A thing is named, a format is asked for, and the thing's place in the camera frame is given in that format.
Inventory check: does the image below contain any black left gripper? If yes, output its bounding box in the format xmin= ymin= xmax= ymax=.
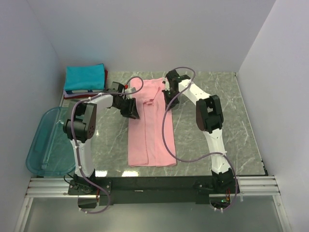
xmin=114 ymin=97 xmax=140 ymax=119

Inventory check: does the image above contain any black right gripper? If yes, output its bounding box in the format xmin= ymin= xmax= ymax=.
xmin=162 ymin=89 xmax=181 ymax=112

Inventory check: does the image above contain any pink t shirt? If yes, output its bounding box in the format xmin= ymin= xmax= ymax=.
xmin=128 ymin=78 xmax=177 ymax=167

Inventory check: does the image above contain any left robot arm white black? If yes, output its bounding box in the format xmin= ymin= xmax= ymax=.
xmin=63 ymin=82 xmax=142 ymax=194

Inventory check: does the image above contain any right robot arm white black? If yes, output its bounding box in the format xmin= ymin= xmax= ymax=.
xmin=161 ymin=67 xmax=238 ymax=193

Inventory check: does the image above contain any folded teal t shirt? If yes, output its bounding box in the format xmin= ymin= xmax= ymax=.
xmin=64 ymin=64 xmax=105 ymax=91

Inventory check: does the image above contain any folded navy t shirt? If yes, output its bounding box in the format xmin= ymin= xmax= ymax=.
xmin=64 ymin=89 xmax=93 ymax=95

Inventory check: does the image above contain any folded dark red t shirt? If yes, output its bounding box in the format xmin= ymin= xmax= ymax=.
xmin=63 ymin=69 xmax=109 ymax=100

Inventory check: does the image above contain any folded white t shirt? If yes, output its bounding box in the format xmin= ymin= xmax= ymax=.
xmin=63 ymin=90 xmax=103 ymax=99

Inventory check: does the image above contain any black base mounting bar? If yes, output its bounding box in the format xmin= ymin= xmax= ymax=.
xmin=68 ymin=176 xmax=239 ymax=206

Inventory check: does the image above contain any teal transparent plastic bin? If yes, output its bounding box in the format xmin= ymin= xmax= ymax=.
xmin=26 ymin=107 xmax=75 ymax=177

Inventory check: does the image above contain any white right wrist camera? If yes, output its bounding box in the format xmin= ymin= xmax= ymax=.
xmin=162 ymin=77 xmax=169 ymax=85

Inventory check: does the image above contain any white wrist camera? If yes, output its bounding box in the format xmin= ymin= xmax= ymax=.
xmin=162 ymin=77 xmax=169 ymax=85
xmin=125 ymin=87 xmax=136 ymax=95

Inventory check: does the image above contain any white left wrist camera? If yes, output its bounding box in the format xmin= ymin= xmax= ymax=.
xmin=125 ymin=87 xmax=136 ymax=95

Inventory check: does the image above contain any aluminium extrusion rail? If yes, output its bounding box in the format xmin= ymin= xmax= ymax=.
xmin=25 ymin=176 xmax=281 ymax=198

